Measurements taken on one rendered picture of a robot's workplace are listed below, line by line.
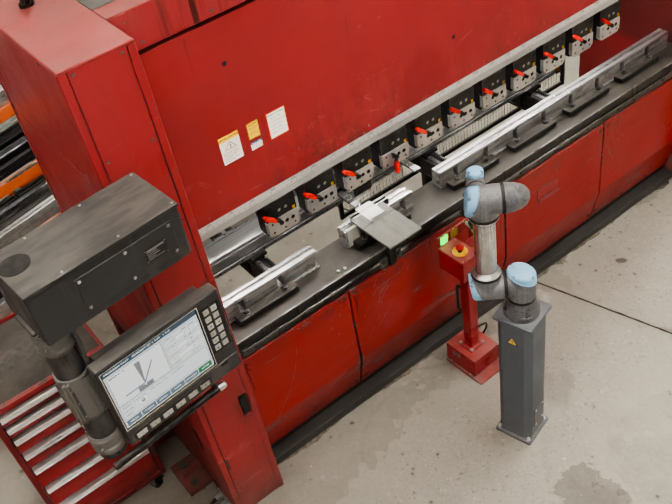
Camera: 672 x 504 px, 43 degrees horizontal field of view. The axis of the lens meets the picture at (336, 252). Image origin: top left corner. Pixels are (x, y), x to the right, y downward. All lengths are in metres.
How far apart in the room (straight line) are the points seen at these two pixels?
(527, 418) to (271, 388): 1.16
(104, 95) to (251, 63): 0.67
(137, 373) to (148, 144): 0.70
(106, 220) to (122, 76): 0.43
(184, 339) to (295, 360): 1.15
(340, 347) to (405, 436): 0.56
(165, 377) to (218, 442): 0.95
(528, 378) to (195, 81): 1.88
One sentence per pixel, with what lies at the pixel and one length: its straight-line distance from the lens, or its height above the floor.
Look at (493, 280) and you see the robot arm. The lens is 3.35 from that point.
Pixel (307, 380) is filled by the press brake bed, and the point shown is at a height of 0.41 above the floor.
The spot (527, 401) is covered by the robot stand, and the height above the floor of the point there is 0.29.
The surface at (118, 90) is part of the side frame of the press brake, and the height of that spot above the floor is 2.17.
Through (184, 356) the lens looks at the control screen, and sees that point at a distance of 2.72.
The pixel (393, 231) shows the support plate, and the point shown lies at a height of 1.00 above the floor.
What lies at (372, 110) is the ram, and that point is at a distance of 3.49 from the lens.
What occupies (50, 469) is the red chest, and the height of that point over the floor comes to 0.56.
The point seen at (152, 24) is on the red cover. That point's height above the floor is 2.22.
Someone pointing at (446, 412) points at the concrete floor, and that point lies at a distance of 4.21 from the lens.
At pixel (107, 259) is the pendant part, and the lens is 2.40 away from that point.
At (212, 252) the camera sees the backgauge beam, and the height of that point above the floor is 0.98.
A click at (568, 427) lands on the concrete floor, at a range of 4.16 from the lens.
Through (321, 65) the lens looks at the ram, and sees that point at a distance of 3.24.
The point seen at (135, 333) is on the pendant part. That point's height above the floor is 1.60.
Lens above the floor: 3.36
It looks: 41 degrees down
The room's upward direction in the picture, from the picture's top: 11 degrees counter-clockwise
